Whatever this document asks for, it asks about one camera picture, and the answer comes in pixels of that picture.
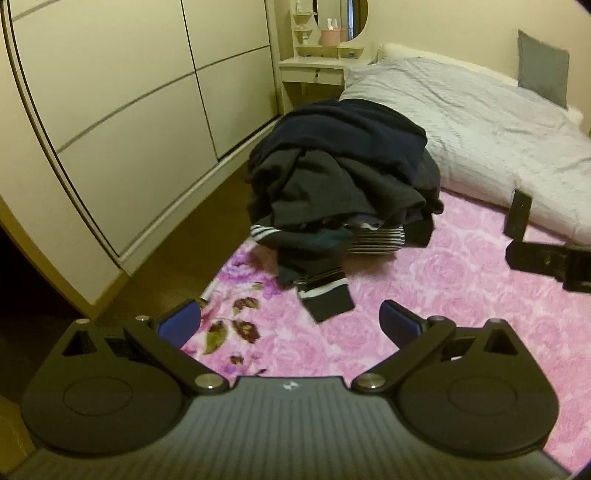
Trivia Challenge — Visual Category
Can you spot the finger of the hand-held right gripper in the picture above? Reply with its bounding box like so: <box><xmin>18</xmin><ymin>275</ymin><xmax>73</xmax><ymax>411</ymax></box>
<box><xmin>505</xmin><ymin>240</ymin><xmax>591</xmax><ymax>292</ymax></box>

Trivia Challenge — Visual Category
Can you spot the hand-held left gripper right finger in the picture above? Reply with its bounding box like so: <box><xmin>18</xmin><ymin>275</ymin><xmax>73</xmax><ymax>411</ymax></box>
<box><xmin>352</xmin><ymin>299</ymin><xmax>525</xmax><ymax>395</ymax></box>

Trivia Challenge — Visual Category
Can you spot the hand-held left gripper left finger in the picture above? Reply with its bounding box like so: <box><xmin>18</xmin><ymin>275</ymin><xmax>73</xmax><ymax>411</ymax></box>
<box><xmin>55</xmin><ymin>299</ymin><xmax>229</xmax><ymax>395</ymax></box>

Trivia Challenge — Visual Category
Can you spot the pile of dark clothes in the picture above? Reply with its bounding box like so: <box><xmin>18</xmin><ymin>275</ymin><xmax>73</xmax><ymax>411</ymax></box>
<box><xmin>246</xmin><ymin>99</ymin><xmax>445</xmax><ymax>288</ymax></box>

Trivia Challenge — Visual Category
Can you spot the pink floral blanket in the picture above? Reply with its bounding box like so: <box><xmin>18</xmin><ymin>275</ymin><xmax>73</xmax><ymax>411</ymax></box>
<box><xmin>182</xmin><ymin>185</ymin><xmax>591</xmax><ymax>476</ymax></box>

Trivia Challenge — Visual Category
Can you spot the black garment with striped cuff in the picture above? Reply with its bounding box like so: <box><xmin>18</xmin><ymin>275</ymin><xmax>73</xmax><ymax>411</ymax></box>
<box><xmin>295</xmin><ymin>270</ymin><xmax>356</xmax><ymax>324</ymax></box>

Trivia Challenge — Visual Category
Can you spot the white duvet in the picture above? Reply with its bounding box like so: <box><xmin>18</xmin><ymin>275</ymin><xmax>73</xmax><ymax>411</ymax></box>
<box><xmin>339</xmin><ymin>55</ymin><xmax>591</xmax><ymax>245</ymax></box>

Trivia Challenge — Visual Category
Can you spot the grey pillow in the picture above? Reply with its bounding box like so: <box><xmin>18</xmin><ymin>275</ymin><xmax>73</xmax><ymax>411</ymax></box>
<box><xmin>517</xmin><ymin>30</ymin><xmax>571</xmax><ymax>109</ymax></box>

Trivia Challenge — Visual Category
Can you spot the white sliding door wardrobe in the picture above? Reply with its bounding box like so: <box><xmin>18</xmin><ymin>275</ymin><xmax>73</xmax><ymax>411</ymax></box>
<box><xmin>0</xmin><ymin>0</ymin><xmax>283</xmax><ymax>320</ymax></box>

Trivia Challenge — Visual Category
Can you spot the white pillow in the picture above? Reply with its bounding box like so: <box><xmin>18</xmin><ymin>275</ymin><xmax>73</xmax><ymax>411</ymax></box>
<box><xmin>376</xmin><ymin>44</ymin><xmax>520</xmax><ymax>86</ymax></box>

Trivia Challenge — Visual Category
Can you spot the white vanity table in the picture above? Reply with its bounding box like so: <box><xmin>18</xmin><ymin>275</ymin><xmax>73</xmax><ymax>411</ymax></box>
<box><xmin>278</xmin><ymin>44</ymin><xmax>378</xmax><ymax>116</ymax></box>

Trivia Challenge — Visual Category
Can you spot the round mirror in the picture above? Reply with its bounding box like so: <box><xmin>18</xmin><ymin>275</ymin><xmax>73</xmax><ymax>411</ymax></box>
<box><xmin>311</xmin><ymin>0</ymin><xmax>370</xmax><ymax>41</ymax></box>

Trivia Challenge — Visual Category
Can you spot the white tiered shelf organizer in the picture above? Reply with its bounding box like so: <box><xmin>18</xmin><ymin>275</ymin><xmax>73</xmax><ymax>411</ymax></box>
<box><xmin>292</xmin><ymin>11</ymin><xmax>320</xmax><ymax>58</ymax></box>

